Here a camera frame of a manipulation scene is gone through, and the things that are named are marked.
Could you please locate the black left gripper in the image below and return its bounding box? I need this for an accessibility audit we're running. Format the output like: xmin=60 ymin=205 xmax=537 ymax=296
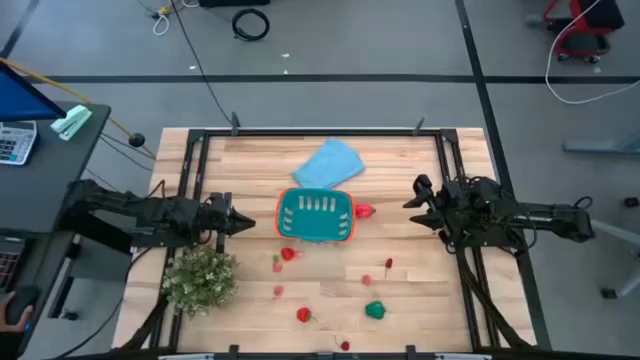
xmin=198 ymin=191 xmax=257 ymax=254

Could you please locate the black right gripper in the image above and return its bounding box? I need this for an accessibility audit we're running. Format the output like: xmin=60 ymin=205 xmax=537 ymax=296
xmin=402 ymin=173 xmax=465 ymax=245

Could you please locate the teal basket with orange rim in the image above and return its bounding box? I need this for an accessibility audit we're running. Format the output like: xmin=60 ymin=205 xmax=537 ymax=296
xmin=274 ymin=187 xmax=357 ymax=244

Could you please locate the light blue cloth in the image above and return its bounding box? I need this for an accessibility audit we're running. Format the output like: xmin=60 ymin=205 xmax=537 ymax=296
xmin=291 ymin=136 xmax=367 ymax=191

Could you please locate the green toy pepper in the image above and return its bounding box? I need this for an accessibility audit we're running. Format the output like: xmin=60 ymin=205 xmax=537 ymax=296
xmin=364 ymin=300 xmax=387 ymax=321

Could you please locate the green artificial plant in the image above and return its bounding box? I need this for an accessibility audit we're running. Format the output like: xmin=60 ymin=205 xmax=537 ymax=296
xmin=160 ymin=243 xmax=241 ymax=320

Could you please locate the grey table foot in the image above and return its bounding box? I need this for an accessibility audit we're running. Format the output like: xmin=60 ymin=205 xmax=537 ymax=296
xmin=561 ymin=130 xmax=640 ymax=155

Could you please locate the grey chair base with casters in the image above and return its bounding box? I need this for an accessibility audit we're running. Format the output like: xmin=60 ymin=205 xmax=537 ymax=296
xmin=592 ymin=196 xmax=640 ymax=300

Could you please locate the mint green stapler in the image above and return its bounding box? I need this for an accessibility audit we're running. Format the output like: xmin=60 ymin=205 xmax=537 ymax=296
xmin=49 ymin=104 xmax=94 ymax=143

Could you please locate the black desk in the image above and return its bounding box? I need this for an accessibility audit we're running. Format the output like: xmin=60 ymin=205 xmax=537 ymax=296
xmin=0 ymin=101 xmax=112 ymax=359

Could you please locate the black box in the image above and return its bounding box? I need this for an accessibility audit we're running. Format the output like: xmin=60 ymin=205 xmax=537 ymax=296
xmin=198 ymin=0 xmax=272 ymax=8

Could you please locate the red and black cart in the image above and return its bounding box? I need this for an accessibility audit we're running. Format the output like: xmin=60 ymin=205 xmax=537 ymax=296
xmin=524 ymin=0 xmax=626 ymax=65

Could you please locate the black computer mouse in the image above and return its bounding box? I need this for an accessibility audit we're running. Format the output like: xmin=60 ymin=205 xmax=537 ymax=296
xmin=3 ymin=285 xmax=37 ymax=326

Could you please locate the black keyboard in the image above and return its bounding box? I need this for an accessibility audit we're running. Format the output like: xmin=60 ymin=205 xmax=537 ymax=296
xmin=0 ymin=236 xmax=27 ymax=294

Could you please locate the white calculator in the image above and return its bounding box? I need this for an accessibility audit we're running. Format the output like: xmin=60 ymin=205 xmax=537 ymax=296
xmin=0 ymin=120 xmax=39 ymax=167

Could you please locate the person's hand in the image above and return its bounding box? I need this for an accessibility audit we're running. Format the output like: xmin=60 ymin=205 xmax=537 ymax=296
xmin=0 ymin=304 xmax=34 ymax=335

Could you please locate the computer monitor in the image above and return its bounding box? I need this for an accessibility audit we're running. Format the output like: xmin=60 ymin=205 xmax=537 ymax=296
xmin=0 ymin=59 xmax=68 ymax=124

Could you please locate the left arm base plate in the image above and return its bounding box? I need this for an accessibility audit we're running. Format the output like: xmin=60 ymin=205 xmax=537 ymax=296
xmin=130 ymin=227 xmax=202 ymax=249

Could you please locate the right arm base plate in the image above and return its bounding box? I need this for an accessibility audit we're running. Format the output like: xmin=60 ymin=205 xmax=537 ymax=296
xmin=449 ymin=238 xmax=527 ymax=251

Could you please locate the black cable bundle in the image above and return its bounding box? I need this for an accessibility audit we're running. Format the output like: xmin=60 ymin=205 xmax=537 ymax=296
xmin=118 ymin=294 xmax=171 ymax=351
xmin=455 ymin=247 xmax=534 ymax=350

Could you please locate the black metal table frame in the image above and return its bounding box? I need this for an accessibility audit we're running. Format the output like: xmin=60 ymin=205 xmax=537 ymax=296
xmin=117 ymin=112 xmax=540 ymax=360

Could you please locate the thin black cable pair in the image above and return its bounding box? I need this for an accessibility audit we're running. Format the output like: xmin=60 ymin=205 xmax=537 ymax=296
xmin=84 ymin=132 xmax=155 ymax=194

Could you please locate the black cable under table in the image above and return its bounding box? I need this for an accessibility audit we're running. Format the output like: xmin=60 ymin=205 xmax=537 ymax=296
xmin=52 ymin=247 xmax=154 ymax=360

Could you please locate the long black floor cable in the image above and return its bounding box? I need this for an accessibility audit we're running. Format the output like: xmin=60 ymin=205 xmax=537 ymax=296
xmin=168 ymin=0 xmax=236 ymax=127

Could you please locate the long white floor cable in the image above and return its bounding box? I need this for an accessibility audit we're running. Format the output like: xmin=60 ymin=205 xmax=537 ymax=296
xmin=544 ymin=0 xmax=640 ymax=106

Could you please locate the coiled black cable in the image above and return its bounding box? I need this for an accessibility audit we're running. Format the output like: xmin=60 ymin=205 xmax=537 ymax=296
xmin=230 ymin=7 xmax=272 ymax=43

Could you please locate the white cable with yellow plug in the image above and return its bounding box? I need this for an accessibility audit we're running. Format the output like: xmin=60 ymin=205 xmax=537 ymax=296
xmin=149 ymin=3 xmax=174 ymax=37

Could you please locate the yellow floor cable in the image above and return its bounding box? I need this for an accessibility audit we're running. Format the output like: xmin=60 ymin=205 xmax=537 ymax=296
xmin=0 ymin=57 xmax=157 ymax=160

